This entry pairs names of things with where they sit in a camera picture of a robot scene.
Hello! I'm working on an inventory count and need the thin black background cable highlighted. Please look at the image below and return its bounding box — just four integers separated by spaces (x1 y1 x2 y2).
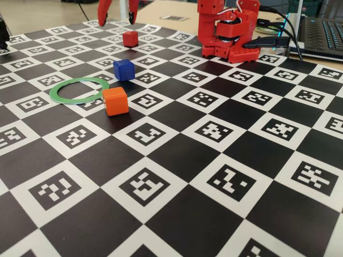
77 2 91 21

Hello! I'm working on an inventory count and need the orange cube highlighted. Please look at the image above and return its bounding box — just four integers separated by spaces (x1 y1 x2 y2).
102 86 130 117

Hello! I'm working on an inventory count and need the thick black cable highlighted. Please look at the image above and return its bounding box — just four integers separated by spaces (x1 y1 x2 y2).
258 5 305 61

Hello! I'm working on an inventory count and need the black white marker mat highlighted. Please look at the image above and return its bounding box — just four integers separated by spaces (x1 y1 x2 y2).
0 18 343 257

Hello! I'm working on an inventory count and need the black USB cable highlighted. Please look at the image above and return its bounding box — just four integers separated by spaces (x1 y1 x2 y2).
256 19 302 57

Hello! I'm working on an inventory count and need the red cube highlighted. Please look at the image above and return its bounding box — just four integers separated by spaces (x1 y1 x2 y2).
122 31 139 48

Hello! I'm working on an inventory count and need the dark laptop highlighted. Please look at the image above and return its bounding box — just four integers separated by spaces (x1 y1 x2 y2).
288 0 343 61

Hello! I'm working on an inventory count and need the blue cube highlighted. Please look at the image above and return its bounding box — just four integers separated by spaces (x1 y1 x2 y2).
113 59 136 82

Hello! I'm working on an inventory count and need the green ring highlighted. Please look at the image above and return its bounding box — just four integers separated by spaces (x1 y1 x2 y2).
49 77 110 104

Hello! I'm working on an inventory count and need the black clamp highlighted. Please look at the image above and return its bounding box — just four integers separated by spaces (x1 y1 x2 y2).
242 36 292 49

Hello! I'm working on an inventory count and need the small printed marker sheet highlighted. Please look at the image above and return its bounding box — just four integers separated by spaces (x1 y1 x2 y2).
160 15 190 22

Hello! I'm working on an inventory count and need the black device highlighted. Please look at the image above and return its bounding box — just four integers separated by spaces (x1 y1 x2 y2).
0 16 11 54

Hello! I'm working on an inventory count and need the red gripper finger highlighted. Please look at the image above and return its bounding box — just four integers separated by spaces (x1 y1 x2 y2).
98 0 113 27
128 0 138 24

